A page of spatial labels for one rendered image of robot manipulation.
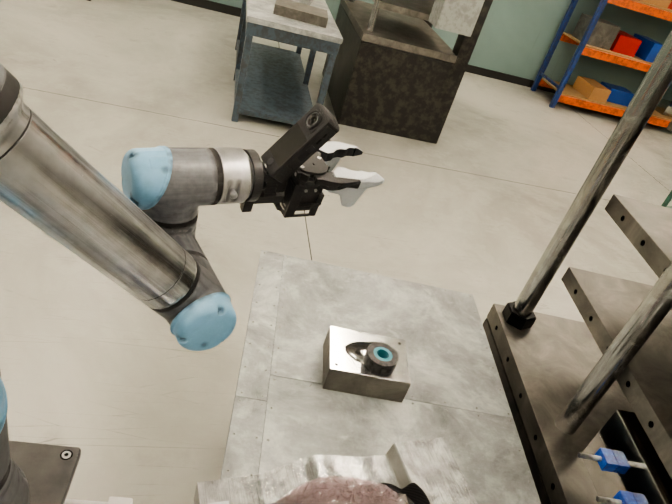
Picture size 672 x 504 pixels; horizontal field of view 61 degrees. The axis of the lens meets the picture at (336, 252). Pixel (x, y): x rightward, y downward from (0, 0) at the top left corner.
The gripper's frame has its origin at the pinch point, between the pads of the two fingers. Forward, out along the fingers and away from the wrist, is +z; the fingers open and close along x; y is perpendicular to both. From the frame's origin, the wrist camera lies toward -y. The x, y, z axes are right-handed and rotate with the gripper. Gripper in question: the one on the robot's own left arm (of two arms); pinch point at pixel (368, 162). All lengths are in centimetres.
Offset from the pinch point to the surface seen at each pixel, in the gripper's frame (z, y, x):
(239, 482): -15, 58, 19
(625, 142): 90, 4, -13
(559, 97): 598, 180, -368
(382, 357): 29, 58, 1
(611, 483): 65, 55, 48
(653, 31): 753, 89, -401
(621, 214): 91, 19, -1
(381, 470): 12, 55, 27
